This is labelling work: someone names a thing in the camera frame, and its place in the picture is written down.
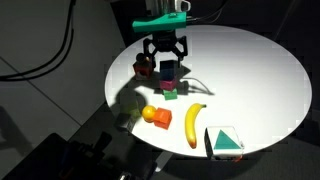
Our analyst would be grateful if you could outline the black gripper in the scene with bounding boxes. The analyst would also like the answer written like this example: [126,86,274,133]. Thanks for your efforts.
[142,31,189,70]

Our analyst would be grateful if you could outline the blue block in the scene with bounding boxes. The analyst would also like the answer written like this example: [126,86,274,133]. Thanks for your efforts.
[159,59,179,81]

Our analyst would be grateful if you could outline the orange block with rainbow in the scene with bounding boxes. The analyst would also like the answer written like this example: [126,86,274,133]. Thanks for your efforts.
[132,60,155,81]

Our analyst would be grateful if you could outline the pink block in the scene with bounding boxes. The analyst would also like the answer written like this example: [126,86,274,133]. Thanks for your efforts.
[159,78,179,92]

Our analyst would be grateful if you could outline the lime green block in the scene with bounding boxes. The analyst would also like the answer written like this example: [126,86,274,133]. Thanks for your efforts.
[119,90,142,116]

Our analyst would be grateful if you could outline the dark red ball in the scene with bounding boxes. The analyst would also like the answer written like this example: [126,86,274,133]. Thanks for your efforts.
[135,53,148,64]

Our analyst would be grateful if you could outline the yellow banana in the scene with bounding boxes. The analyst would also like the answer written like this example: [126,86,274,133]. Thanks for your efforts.
[184,102,208,149]

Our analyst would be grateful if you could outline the white cube with teal triangle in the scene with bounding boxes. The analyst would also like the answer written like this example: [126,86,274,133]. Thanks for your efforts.
[204,125,245,162]

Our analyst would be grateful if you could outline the white table leg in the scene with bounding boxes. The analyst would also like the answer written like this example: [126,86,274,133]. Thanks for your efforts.
[153,151,175,173]

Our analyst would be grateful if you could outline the black equipment stand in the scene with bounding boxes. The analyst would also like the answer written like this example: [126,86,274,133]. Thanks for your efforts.
[0,131,158,180]

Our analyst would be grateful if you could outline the teal camera mount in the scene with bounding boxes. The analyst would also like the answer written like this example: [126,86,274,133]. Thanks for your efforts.
[132,11,188,34]

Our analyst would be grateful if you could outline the thin black camera cable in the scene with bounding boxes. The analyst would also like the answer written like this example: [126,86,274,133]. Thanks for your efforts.
[185,0,232,24]

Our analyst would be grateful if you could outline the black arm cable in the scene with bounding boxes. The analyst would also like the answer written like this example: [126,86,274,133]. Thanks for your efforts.
[0,0,73,78]
[0,0,77,82]

